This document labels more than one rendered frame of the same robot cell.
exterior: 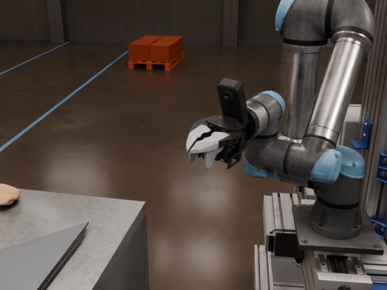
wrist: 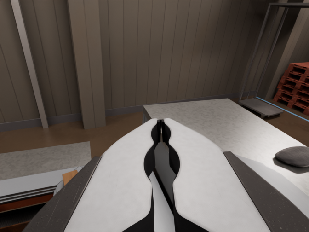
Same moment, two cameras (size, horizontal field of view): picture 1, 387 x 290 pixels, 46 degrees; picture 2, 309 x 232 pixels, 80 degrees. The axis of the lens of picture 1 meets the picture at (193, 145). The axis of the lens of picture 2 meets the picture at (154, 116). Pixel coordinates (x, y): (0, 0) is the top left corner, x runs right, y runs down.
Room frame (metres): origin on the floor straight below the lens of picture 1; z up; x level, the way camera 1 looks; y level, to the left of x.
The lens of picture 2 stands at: (0.82, -0.06, 1.52)
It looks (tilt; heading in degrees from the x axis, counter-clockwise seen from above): 29 degrees down; 146
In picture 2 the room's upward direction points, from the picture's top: 5 degrees clockwise
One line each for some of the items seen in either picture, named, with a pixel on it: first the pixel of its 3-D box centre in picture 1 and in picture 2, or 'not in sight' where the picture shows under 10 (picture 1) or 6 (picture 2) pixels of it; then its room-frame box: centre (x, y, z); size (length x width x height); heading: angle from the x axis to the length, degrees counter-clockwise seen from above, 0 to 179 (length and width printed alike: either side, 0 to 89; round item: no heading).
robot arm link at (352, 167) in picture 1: (338, 172); not in sight; (1.14, -0.40, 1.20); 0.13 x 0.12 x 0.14; 58
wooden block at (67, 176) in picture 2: not in sight; (72, 185); (0.21, -0.03, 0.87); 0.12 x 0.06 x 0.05; 179
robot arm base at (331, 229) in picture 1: (336, 210); not in sight; (1.14, -0.41, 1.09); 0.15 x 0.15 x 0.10
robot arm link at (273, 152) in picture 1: (266, 153); not in sight; (0.98, -0.17, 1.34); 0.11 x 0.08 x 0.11; 58
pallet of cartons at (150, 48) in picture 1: (157, 51); not in sight; (8.23, 0.65, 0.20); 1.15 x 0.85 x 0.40; 174
